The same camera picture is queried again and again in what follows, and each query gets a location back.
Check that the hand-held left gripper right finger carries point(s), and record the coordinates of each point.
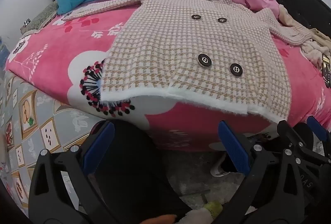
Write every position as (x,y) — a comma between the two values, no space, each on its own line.
(232,146)

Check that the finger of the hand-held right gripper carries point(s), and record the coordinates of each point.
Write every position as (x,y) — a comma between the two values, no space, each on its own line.
(287,130)
(318,128)

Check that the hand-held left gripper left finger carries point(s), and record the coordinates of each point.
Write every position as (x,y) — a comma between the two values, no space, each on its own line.
(99,146)

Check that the beige houndstooth knit coat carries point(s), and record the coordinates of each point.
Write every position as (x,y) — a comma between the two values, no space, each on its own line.
(168,40)

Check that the white shoe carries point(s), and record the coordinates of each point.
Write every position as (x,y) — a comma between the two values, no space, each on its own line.
(219,171)

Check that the person's black trouser leg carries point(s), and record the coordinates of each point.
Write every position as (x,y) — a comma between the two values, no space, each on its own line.
(134,174)

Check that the black and gold phone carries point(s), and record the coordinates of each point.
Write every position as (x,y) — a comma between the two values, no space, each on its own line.
(326,71)

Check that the grey picture-print bed sheet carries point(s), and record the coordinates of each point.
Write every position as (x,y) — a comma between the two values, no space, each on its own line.
(38,123)

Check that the plush carrot slipper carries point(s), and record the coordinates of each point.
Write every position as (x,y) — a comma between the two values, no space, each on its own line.
(204,209)

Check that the cream fluffy garment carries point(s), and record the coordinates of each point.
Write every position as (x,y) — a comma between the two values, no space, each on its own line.
(313,52)

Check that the pink floral fleece blanket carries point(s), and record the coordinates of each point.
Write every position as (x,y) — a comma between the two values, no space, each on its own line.
(51,53)

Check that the beige garment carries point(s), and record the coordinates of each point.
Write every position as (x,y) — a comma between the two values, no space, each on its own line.
(287,17)

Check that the grey-green textured mat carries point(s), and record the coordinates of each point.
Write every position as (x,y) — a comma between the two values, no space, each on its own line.
(41,17)

